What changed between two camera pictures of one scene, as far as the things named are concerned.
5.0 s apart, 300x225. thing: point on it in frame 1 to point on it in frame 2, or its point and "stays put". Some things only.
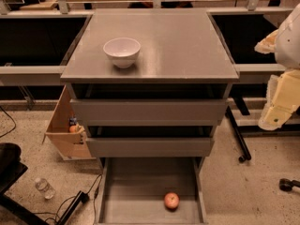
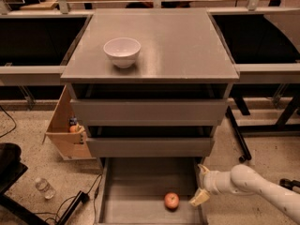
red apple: [172, 201] stays put
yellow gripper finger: [282, 97] to [200, 197]
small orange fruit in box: [72, 128] stays put
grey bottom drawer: [132, 191] stays put
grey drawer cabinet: [150, 87] stays put
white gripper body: [289, 44] to [211, 181]
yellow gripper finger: [267, 44] to [203, 170]
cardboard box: [69, 145] stays put
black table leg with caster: [232, 120] stays put
